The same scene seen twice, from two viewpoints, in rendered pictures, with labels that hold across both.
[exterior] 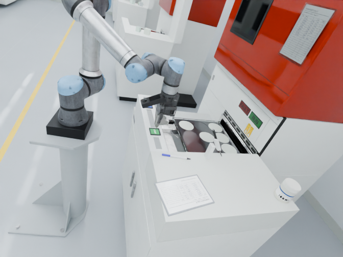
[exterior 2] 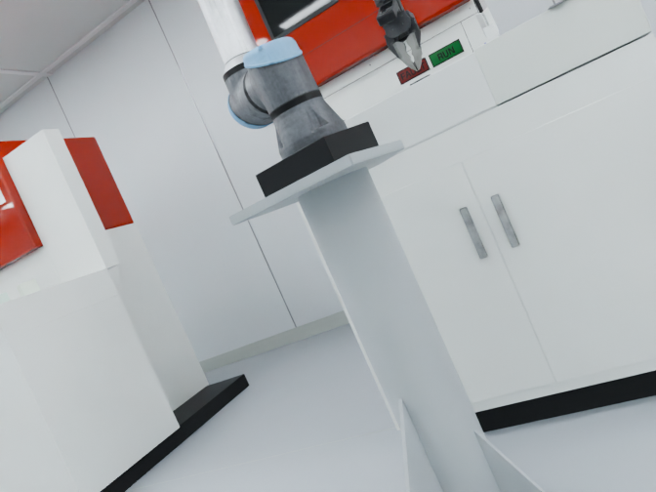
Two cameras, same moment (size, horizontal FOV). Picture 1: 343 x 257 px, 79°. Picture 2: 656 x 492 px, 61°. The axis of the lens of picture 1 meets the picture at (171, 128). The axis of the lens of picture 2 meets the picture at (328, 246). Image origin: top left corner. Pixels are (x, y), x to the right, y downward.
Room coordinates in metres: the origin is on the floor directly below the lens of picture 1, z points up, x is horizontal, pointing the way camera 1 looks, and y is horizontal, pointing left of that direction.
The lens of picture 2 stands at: (0.02, 1.34, 0.73)
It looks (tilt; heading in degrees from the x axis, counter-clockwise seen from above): 2 degrees down; 320
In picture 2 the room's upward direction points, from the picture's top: 24 degrees counter-clockwise
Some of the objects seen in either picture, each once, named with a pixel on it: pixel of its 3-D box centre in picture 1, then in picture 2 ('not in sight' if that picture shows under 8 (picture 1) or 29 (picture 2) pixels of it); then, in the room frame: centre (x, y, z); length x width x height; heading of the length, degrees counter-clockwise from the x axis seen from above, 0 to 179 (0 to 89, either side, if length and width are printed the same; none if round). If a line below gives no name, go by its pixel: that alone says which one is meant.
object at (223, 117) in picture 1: (233, 137); not in sight; (1.19, -0.41, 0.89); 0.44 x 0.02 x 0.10; 24
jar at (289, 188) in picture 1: (287, 190); not in sight; (0.71, -0.58, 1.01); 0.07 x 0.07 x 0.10
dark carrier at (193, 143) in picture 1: (206, 137); not in sight; (1.09, -0.23, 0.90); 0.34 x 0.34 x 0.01; 24
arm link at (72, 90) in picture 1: (72, 91); (278, 74); (0.89, 0.54, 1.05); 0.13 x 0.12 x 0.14; 166
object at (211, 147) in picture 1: (214, 147); (491, 32); (0.82, -0.23, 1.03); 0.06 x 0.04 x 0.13; 114
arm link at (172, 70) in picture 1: (173, 71); not in sight; (0.89, 0.07, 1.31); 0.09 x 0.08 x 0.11; 76
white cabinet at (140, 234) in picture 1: (173, 195); (519, 251); (0.98, -0.16, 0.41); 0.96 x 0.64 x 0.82; 24
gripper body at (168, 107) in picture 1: (167, 102); (396, 17); (0.90, 0.06, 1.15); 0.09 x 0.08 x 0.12; 114
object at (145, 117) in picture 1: (148, 127); (390, 128); (1.00, 0.13, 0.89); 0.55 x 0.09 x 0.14; 24
